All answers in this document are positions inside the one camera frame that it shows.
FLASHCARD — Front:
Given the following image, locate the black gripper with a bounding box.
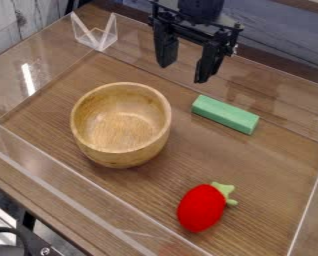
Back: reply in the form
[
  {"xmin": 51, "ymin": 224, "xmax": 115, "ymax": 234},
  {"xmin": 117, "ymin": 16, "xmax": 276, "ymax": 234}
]
[{"xmin": 149, "ymin": 0, "xmax": 244, "ymax": 83}]

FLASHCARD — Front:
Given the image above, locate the red plush strawberry toy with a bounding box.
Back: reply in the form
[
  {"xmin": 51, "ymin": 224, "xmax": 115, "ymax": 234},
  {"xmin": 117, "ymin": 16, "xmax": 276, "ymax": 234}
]
[{"xmin": 176, "ymin": 182, "xmax": 238, "ymax": 233}]

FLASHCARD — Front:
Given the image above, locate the green rectangular block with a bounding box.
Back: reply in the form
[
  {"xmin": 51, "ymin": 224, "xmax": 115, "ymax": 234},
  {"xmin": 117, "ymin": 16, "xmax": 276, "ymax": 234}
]
[{"xmin": 191, "ymin": 95, "xmax": 259, "ymax": 135}]

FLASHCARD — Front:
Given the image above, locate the wooden bowl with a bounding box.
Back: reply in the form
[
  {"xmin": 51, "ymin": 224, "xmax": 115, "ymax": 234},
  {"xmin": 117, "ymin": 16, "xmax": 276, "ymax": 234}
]
[{"xmin": 69, "ymin": 82, "xmax": 172, "ymax": 169}]

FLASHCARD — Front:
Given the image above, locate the black table leg clamp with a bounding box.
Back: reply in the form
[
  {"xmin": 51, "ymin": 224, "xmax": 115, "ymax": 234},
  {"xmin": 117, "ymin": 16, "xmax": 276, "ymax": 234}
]
[{"xmin": 16, "ymin": 210, "xmax": 63, "ymax": 256}]

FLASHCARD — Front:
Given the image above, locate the clear acrylic corner bracket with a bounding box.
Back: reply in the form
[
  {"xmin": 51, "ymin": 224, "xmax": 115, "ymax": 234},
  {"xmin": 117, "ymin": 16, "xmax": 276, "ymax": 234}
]
[{"xmin": 69, "ymin": 12, "xmax": 117, "ymax": 52}]

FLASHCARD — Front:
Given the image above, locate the clear acrylic tray wall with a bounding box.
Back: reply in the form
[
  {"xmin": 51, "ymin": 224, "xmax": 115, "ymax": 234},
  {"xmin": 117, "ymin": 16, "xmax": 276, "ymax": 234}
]
[{"xmin": 0, "ymin": 125, "xmax": 212, "ymax": 256}]

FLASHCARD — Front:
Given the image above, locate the black cable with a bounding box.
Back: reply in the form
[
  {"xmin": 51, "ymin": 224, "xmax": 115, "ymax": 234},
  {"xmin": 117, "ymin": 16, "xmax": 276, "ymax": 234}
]
[{"xmin": 0, "ymin": 226, "xmax": 27, "ymax": 256}]

